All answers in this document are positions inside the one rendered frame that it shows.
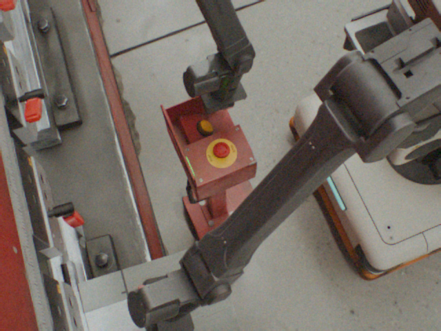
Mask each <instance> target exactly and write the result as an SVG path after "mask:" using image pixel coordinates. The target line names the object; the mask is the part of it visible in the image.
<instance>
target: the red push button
mask: <svg viewBox="0 0 441 331"><path fill-rule="evenodd" d="M213 153H214V155H215V156H216V157H218V158H225V157H227V156H228V155H229V153H230V147H229V145H228V144H227V143H225V142H219V143H216V144H215V145H214V147H213Z"/></svg>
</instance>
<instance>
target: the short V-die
mask: <svg viewBox="0 0 441 331"><path fill-rule="evenodd" d="M56 269H57V274H58V278H59V280H62V281H63V282H65V283H67V284H69V285H71V286H72V289H73V292H74V293H75V292H79V287H78V283H79V279H78V276H77V272H76V267H75V264H74V263H73V262H72V261H68V262H66V263H65V264H62V265H61V264H59V265H56Z"/></svg>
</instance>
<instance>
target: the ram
mask: <svg viewBox="0 0 441 331"><path fill-rule="evenodd" d="M0 111H1V118H2V121H3V128H4V131H5V135H6V141H7V144H8V150H9V154H10V160H11V164H12V170H13V174H14V180H15V183H16V187H17V193H18V196H19V203H20V206H21V212H22V216H23V222H24V226H25V231H26V235H27V239H28V245H29V249H30V255H31V258H32V264H33V268H34V274H35V277H36V281H37V287H39V294H40V297H41V304H42V307H43V313H44V317H45V322H46V326H47V330H48V331H53V330H52V324H51V320H50V315H49V311H48V305H47V301H46V298H45V291H44V288H43V282H42V278H41V273H40V271H39V267H38V263H37V257H36V253H35V250H34V244H33V240H32V234H31V230H30V224H29V221H28V215H27V212H26V208H25V201H24V198H23V192H22V189H21V182H20V179H19V173H18V170H17V164H16V160H15V156H14V150H13V147H12V141H11V137H10V131H9V128H8V122H7V119H6V112H5V108H4V104H3V99H2V96H1V89H0ZM0 331H40V327H39V321H38V317H37V311H36V308H35V307H34V301H33V298H32V291H31V287H30V281H29V278H28V271H27V268H26V264H25V258H24V255H23V248H22V245H21V238H20V234H19V229H18V225H17V219H16V215H15V211H14V206H13V201H12V195H11V191H10V185H9V182H8V176H7V172H6V166H5V162H4V159H3V152H2V149H1V142H0Z"/></svg>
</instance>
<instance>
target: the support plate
mask: <svg viewBox="0 0 441 331"><path fill-rule="evenodd" d="M186 251H187V250H185V251H182V252H178V253H175V254H171V255H168V256H166V257H162V258H160V259H155V260H153V261H149V262H146V263H142V264H140V265H136V266H132V267H130V268H126V269H123V270H122V271H123V275H124V278H125V283H126V287H127V291H128V293H129V292H131V291H134V290H138V287H139V286H140V285H141V284H143V282H144V281H145V280H146V279H149V278H153V277H159V276H163V275H166V274H167V272H171V271H174V270H178V269H181V265H180V263H179V261H180V260H181V258H182V257H183V255H184V254H185V253H186ZM78 287H79V294H80V297H81V302H82V306H83V311H84V314H85V313H87V312H91V311H93V310H97V309H99V308H103V307H105V306H108V305H112V304H114V303H118V302H120V301H124V300H126V299H127V295H126V293H125V294H121V293H122V292H125V288H124V284H123V279H122V276H121V271H117V272H113V273H110V274H107V275H103V276H101V277H97V278H95V279H90V280H88V281H83V282H80V283H78ZM190 313H191V316H192V320H193V323H194V330H193V331H241V328H240V325H239V322H238V318H237V316H236V312H235V309H234V305H233V303H232V298H231V296H230V295H229V296H228V298H227V299H226V300H224V301H221V302H218V303H215V304H212V305H206V306H203V307H199V308H197V309H195V310H194V311H192V312H190Z"/></svg>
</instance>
